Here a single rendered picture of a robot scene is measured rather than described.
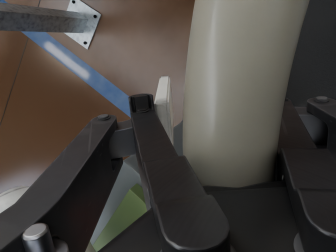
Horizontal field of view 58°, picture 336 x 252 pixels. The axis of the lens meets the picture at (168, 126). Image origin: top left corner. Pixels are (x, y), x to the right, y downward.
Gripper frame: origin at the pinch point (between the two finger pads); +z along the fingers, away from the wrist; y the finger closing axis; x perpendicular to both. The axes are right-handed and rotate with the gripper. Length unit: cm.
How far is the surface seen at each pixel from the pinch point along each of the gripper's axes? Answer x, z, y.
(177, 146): -30, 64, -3
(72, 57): -11, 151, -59
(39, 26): 7, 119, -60
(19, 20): 9, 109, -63
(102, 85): -26, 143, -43
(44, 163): -77, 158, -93
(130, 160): -26, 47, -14
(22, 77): -21, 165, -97
